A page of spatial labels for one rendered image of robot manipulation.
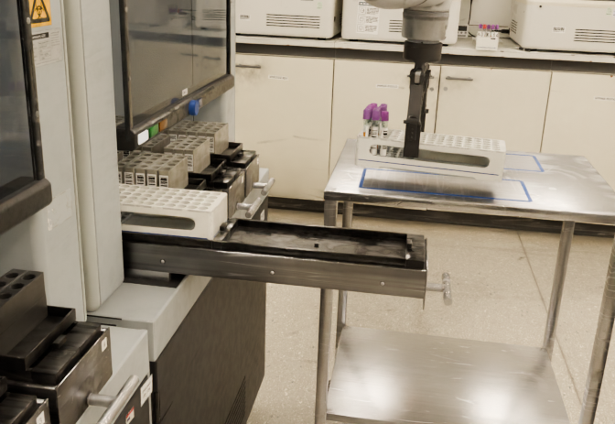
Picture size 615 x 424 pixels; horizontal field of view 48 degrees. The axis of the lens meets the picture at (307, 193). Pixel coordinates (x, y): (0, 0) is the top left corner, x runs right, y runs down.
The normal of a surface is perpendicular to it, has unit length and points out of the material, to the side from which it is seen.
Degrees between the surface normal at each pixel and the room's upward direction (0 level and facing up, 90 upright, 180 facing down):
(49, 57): 90
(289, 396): 0
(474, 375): 0
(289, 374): 0
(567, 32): 90
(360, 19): 90
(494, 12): 90
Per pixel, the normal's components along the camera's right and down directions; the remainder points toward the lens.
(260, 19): -0.18, 0.31
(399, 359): 0.04, -0.95
